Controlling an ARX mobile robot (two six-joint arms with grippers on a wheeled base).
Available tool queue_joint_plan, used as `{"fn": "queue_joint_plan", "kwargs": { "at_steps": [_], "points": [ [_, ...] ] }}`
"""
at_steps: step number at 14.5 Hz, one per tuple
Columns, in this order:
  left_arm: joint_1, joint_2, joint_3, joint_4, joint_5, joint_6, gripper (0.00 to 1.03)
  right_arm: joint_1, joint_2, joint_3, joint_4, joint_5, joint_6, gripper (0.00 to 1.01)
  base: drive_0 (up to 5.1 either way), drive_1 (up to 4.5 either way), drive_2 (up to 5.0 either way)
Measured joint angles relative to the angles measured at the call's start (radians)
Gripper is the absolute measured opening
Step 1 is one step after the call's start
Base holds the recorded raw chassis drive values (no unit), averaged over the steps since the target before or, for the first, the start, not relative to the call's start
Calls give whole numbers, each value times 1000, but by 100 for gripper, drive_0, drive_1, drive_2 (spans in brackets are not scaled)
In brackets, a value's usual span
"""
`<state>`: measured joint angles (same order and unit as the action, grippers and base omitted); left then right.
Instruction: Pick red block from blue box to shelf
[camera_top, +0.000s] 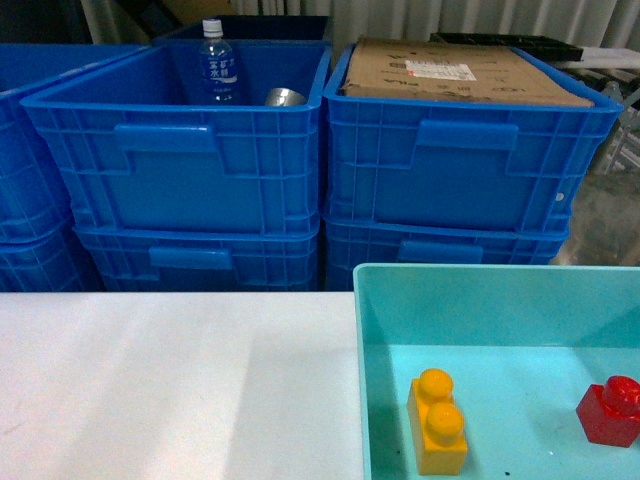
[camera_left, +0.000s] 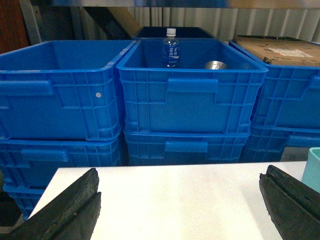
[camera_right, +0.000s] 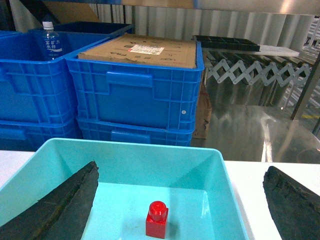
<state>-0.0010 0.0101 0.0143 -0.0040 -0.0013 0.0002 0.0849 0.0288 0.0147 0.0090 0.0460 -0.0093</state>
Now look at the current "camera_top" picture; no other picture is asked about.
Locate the red toy block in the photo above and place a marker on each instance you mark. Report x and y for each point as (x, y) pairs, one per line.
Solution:
(609, 413)

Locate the brown cardboard box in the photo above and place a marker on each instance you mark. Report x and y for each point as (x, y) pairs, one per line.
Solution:
(408, 70)

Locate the yellow two-stud toy block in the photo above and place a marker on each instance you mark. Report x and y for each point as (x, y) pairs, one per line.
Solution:
(437, 425)

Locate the blue crate bottom right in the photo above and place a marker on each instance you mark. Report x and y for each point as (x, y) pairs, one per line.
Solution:
(351, 243)

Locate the blue crate bottom middle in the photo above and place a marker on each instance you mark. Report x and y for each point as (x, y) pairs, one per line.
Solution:
(164, 261)

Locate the silver metal cup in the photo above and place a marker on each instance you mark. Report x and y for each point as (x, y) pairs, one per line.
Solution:
(284, 97)

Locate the blue crate top right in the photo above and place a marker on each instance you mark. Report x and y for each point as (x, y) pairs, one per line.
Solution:
(468, 166)

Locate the clear water bottle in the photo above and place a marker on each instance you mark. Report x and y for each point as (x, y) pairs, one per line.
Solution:
(218, 65)

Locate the blue crate top middle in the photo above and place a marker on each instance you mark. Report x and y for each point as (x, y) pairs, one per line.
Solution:
(140, 146)

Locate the turquoise plastic tray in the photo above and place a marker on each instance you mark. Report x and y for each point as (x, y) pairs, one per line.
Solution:
(522, 345)

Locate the dark blue rear crate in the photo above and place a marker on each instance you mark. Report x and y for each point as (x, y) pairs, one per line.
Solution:
(276, 28)

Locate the white table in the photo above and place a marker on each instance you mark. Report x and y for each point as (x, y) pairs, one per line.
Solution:
(180, 386)

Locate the blue crate bottom left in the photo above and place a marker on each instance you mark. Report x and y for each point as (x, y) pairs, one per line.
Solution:
(53, 260)

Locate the blue crate top left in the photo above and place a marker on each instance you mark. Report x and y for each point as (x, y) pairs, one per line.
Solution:
(34, 199)

